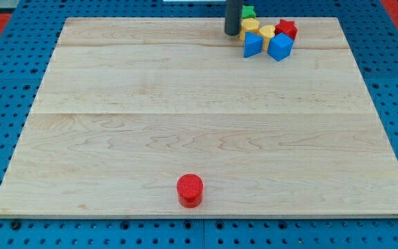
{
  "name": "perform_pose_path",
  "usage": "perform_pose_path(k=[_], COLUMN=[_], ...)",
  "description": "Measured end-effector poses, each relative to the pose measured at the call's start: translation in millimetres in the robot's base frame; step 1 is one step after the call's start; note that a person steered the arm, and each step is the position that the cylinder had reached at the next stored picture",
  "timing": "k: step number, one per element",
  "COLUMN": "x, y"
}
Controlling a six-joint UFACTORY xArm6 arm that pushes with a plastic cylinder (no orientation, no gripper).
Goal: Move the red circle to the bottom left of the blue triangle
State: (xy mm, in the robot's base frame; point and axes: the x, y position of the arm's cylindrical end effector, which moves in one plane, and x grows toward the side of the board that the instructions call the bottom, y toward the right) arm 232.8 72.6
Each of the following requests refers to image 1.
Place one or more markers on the blue triangle block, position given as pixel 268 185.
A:
pixel 253 44

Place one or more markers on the red cylinder block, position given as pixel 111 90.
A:
pixel 190 188

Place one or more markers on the light wooden board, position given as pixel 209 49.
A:
pixel 129 105

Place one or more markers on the blue cube block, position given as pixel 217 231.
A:
pixel 280 46

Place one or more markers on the yellow heart block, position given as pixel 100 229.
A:
pixel 266 32

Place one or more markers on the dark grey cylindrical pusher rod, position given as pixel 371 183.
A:
pixel 233 14

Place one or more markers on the green star block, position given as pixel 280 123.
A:
pixel 248 12

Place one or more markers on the red star block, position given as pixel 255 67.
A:
pixel 286 27

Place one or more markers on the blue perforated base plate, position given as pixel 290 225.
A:
pixel 27 44

